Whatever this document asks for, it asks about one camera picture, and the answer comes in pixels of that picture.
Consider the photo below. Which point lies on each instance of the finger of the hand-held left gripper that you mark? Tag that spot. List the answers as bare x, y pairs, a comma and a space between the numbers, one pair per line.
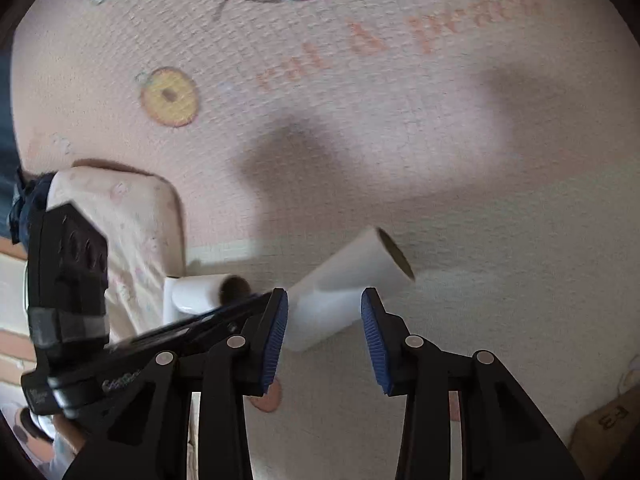
200, 322

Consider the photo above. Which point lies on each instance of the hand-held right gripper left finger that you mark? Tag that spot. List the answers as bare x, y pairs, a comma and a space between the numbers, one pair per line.
274, 340

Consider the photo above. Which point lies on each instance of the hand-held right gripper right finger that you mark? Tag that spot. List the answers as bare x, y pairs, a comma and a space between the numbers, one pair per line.
375, 342

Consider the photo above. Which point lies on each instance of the white paper roll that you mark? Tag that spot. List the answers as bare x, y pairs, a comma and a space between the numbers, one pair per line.
195, 295
340, 285

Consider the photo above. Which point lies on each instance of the brown cardboard box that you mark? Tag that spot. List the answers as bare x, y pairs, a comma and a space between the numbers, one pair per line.
600, 430

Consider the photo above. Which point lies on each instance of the cream printed pillow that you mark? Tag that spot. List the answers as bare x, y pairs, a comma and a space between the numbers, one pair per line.
135, 230

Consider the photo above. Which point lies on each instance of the pink printed blanket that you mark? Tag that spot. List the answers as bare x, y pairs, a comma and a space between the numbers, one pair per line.
350, 135

